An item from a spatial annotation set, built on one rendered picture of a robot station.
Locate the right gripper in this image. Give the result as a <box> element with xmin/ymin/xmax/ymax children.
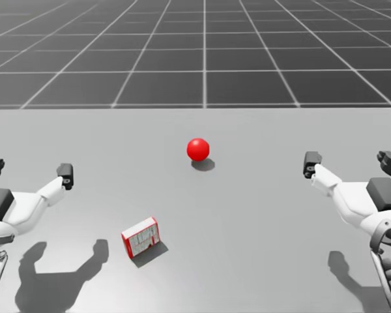
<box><xmin>302</xmin><ymin>150</ymin><xmax>391</xmax><ymax>234</ymax></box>

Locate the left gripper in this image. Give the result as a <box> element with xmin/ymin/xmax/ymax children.
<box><xmin>0</xmin><ymin>158</ymin><xmax>75</xmax><ymax>237</ymax></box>

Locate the red and white carton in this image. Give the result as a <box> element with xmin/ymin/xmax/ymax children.
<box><xmin>121</xmin><ymin>216</ymin><xmax>160</xmax><ymax>260</ymax></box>

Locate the small round ball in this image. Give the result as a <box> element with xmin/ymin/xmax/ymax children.
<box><xmin>186</xmin><ymin>138</ymin><xmax>210</xmax><ymax>162</ymax></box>

